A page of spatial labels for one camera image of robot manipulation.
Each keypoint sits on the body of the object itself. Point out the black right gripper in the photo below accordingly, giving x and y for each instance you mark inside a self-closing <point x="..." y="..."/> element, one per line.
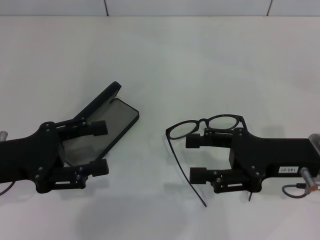
<point x="270" y="155"/>

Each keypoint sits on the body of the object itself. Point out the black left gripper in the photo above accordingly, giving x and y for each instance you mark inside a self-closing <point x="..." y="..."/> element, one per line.
<point x="30" y="160"/>

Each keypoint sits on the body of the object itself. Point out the black glasses case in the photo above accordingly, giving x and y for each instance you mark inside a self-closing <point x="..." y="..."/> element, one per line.
<point x="120" y="117"/>

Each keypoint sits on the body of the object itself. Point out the black glasses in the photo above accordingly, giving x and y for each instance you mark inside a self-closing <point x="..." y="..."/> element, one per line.
<point x="168" y="132"/>

